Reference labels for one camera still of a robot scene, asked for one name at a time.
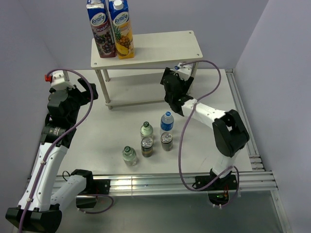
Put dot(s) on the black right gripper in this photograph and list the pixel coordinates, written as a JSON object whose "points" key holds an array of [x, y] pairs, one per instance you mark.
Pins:
{"points": [[185, 84]]}

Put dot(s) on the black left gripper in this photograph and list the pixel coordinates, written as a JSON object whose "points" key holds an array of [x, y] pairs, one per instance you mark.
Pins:
{"points": [[85, 96]]}

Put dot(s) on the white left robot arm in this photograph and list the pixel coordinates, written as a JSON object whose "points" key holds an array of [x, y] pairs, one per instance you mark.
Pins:
{"points": [[40, 210]]}

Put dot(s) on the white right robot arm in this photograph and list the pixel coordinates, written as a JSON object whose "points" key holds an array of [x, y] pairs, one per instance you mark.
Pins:
{"points": [[230, 133]]}

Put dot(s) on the beige two-tier shelf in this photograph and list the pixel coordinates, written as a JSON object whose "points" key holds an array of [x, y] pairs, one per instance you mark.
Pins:
{"points": [[136, 81]]}

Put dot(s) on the dark can right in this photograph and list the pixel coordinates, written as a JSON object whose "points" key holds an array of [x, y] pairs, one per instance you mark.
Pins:
{"points": [[167, 141]]}

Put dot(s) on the dark can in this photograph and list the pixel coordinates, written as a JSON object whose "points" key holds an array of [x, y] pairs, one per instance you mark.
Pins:
{"points": [[147, 146], [167, 141]]}

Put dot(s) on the Chang soda bottle rear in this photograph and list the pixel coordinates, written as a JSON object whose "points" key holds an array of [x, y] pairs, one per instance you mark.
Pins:
{"points": [[146, 130]]}

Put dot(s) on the chang soda bottle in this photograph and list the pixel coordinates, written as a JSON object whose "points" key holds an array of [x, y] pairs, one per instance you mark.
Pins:
{"points": [[146, 130], [129, 156]]}

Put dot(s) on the dark can left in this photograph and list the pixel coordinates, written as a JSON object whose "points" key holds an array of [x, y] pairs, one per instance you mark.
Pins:
{"points": [[147, 146]]}

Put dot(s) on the pineapple juice carton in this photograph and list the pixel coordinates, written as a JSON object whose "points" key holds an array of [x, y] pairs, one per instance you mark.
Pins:
{"points": [[119, 13]]}

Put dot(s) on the grape juice carton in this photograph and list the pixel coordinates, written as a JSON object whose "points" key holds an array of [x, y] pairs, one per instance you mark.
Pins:
{"points": [[101, 28]]}

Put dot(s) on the Chang soda bottle front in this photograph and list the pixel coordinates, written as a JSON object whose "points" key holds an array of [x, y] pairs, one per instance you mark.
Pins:
{"points": [[129, 156]]}

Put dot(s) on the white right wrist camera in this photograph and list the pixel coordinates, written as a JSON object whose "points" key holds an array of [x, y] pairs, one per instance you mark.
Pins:
{"points": [[184, 72]]}

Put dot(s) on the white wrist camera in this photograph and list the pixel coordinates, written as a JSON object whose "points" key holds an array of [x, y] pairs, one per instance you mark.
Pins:
{"points": [[59, 80], [184, 72]]}

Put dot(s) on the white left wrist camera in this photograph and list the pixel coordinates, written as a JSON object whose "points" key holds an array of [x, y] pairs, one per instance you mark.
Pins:
{"points": [[59, 80]]}

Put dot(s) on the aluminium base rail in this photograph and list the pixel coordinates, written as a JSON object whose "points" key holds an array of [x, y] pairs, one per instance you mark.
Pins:
{"points": [[170, 184]]}

